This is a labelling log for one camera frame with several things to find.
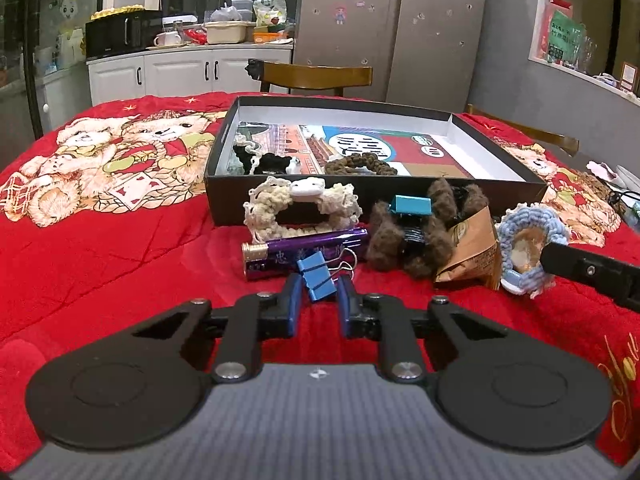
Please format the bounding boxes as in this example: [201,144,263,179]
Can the blue white crochet scrunchie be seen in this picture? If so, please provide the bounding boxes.
[495,203,570,298]

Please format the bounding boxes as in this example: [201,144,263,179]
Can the brown triangular snack packet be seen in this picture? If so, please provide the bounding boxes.
[435,206,501,290]

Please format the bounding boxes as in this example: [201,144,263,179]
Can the brown fuzzy hair claw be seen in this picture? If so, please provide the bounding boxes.
[366,178,489,280]

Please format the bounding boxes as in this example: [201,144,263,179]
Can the purple tube packet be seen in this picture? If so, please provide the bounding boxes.
[241,228,369,281]

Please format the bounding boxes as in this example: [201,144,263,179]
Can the blue binder clip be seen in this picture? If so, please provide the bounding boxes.
[297,248,358,302]

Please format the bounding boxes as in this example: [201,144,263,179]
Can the cream crochet scrunchie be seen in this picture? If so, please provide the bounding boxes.
[243,177,362,244]

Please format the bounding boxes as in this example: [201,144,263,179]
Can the black white scrunchie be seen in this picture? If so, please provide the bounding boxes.
[228,133,302,176]

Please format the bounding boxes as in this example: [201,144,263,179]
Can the brown white crochet scrunchie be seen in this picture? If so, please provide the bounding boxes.
[324,153,398,176]

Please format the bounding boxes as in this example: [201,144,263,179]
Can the wooden chair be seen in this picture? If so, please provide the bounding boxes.
[465,103,580,156]
[245,58,373,98]

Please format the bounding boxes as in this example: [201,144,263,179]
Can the red teddy bear blanket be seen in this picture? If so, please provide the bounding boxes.
[0,91,640,472]

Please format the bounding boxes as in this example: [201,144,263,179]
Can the colourful book in box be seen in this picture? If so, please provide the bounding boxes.
[234,122,471,179]

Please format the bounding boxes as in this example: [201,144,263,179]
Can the green poster on shelf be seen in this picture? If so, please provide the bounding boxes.
[546,11,586,66]

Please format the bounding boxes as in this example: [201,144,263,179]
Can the black shallow cardboard box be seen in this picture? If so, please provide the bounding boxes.
[205,94,547,226]

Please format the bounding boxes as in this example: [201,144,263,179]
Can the white kitchen cabinet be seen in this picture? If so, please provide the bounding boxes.
[87,40,293,105]

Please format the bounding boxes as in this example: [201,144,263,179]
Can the silver double door refrigerator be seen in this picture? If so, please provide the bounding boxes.
[293,0,485,113]

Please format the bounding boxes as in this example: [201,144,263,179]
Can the white mug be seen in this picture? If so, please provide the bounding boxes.
[153,30,183,48]

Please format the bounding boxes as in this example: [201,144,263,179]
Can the black microwave oven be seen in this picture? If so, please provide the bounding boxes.
[86,10,163,58]

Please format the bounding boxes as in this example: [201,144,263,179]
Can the beige plastic basin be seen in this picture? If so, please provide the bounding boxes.
[204,21,255,44]

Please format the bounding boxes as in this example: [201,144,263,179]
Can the glass sliding door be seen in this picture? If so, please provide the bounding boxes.
[1,0,96,141]

